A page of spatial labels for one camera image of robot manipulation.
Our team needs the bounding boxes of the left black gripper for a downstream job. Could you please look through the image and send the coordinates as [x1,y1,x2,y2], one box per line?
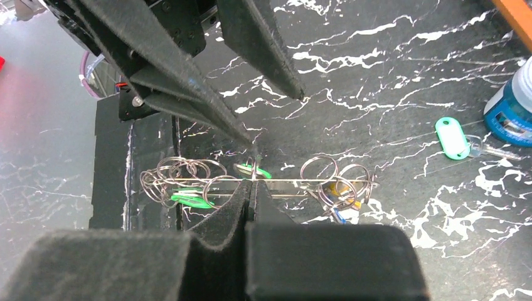
[46,0,305,148]

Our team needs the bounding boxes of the orange wooden shelf rack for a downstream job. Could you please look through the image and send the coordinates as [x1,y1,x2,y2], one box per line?
[491,0,531,51]

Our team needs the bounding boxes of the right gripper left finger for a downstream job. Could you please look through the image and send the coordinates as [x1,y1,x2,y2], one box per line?
[1,181,252,300]

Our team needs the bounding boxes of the yellow key tag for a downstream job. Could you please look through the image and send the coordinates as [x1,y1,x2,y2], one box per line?
[322,181,361,211]

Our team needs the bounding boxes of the large silver carabiner keyring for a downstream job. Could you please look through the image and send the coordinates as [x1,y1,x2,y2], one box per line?
[170,176,380,198]

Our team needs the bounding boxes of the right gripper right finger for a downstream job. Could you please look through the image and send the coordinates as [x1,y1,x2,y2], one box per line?
[247,181,430,300]

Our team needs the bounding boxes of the green key tag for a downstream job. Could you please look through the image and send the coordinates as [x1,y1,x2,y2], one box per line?
[170,187,216,209]
[435,117,523,161]
[233,164,272,179]

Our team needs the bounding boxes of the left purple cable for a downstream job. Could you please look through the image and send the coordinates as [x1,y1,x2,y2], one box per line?
[78,50,105,100]

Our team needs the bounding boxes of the blue round jar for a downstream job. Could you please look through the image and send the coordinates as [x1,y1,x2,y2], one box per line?
[483,58,531,147]

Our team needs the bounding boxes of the blue key tag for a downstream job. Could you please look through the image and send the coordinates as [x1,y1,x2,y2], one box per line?
[330,207,348,224]

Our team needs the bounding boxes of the small silver key rings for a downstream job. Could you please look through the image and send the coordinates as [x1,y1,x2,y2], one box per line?
[139,156,380,217]

